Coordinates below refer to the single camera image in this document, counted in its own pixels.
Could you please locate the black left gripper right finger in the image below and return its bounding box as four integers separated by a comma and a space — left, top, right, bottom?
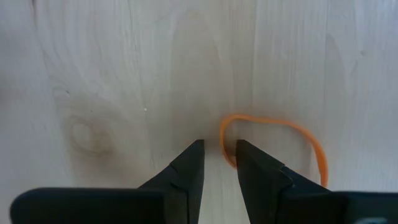
235, 139, 330, 224

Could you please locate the orange rubber band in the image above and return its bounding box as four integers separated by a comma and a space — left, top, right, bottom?
219, 113, 329, 189

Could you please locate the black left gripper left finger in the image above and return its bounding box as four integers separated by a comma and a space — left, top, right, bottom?
138, 139, 206, 224

